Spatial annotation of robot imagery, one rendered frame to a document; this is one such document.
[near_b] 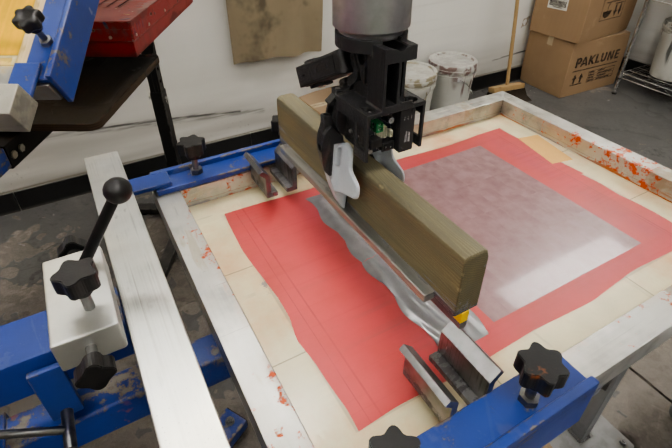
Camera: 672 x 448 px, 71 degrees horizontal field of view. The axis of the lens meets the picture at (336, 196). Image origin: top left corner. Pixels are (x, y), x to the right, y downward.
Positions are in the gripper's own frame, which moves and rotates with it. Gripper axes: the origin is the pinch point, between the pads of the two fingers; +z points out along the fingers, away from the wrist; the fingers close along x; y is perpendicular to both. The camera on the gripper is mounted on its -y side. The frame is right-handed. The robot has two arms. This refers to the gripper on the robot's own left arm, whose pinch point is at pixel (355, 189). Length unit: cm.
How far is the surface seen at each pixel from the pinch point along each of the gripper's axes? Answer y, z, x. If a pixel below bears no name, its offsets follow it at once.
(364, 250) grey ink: -2.0, 13.0, 3.0
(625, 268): 18.9, 13.6, 33.0
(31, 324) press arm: -1.7, 4.7, -37.3
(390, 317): 9.8, 13.4, -0.6
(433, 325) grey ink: 13.6, 13.1, 3.0
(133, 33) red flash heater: -86, 1, -11
